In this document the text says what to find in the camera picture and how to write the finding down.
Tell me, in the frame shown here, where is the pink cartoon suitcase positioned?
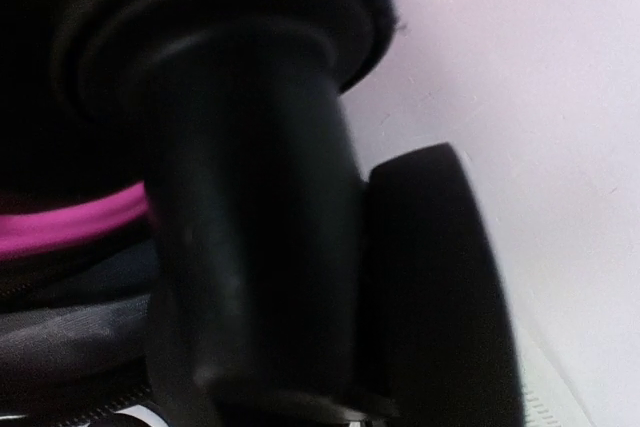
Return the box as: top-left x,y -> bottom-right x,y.
1,0 -> 524,426

